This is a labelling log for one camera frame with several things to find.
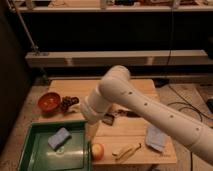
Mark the wooden table board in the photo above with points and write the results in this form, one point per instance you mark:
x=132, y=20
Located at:
x=125, y=131

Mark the dark grape bunch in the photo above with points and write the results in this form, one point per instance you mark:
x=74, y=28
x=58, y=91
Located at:
x=67, y=102

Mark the white shelf rail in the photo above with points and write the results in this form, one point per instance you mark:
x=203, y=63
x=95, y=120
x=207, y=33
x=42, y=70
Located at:
x=110, y=58

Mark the dark handled kitchen tool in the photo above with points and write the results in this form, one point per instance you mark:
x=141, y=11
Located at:
x=127, y=113

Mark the yellow apple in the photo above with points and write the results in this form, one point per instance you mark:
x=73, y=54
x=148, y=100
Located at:
x=97, y=151

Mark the pale wooden utensil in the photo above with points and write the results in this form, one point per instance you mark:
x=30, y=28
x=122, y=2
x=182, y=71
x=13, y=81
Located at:
x=124, y=153

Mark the blue sponge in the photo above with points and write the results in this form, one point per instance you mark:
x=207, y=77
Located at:
x=58, y=138

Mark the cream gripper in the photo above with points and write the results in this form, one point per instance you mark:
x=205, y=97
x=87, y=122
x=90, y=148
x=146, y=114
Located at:
x=91, y=130

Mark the small dark square object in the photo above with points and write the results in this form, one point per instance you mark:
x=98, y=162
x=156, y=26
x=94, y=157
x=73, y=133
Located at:
x=108, y=119

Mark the red bowl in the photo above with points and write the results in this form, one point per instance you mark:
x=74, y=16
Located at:
x=49, y=101

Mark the metal stand pole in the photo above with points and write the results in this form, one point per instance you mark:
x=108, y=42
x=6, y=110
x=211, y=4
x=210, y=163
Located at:
x=34, y=47

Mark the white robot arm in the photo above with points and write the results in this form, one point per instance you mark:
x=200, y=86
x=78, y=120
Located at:
x=115, y=87

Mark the green plastic tray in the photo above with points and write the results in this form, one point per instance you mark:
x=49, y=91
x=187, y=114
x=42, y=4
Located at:
x=72, y=155

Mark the blue cloth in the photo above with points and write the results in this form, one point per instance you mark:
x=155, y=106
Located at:
x=155, y=138

